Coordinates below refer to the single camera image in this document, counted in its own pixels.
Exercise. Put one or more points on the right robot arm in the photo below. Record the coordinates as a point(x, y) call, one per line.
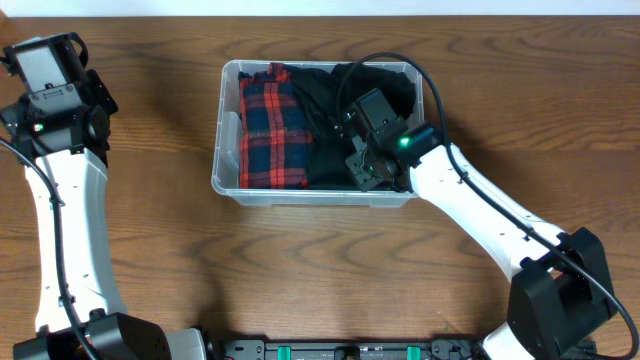
point(560, 283)

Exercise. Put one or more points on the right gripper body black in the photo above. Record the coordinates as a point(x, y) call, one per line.
point(367, 170)

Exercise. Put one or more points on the large black cloth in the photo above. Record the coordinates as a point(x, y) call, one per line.
point(319, 92)

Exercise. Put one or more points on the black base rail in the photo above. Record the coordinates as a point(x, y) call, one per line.
point(193, 343)

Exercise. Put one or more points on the red plaid cloth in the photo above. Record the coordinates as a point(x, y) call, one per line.
point(276, 141)

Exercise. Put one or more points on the clear plastic storage container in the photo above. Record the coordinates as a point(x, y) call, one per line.
point(225, 174)

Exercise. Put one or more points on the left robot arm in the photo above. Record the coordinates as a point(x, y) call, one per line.
point(58, 130)

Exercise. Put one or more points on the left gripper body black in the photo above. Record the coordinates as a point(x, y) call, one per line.
point(96, 101)

